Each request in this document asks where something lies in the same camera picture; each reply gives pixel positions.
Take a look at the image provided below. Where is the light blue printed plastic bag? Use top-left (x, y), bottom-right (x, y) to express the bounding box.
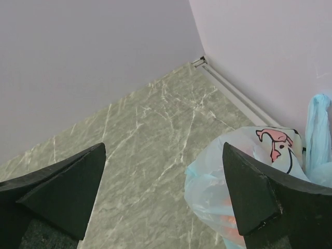
top-left (184, 94), bottom-right (331, 248)

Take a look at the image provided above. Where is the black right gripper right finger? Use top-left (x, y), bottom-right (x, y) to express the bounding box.
top-left (223, 143), bottom-right (331, 248)

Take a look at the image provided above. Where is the aluminium side rail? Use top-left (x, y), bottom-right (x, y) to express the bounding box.
top-left (192, 57), bottom-right (281, 127)

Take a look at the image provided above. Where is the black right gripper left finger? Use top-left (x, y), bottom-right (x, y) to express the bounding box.
top-left (1, 143), bottom-right (106, 248)

